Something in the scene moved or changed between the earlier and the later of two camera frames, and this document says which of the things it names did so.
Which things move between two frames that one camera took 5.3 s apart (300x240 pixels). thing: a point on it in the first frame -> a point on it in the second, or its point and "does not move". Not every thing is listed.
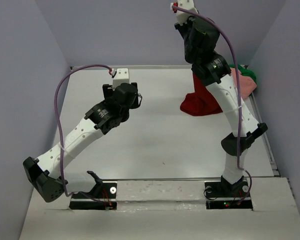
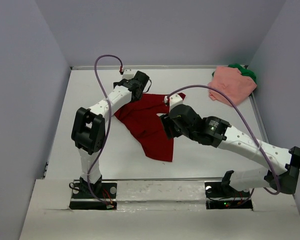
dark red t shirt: (200, 102) -> (141, 117)
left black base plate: (102, 190) does not move
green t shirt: (245, 72) does not move
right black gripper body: (186, 29) -> (167, 121)
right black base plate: (213, 189) does not move
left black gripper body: (108, 93) -> (140, 97)
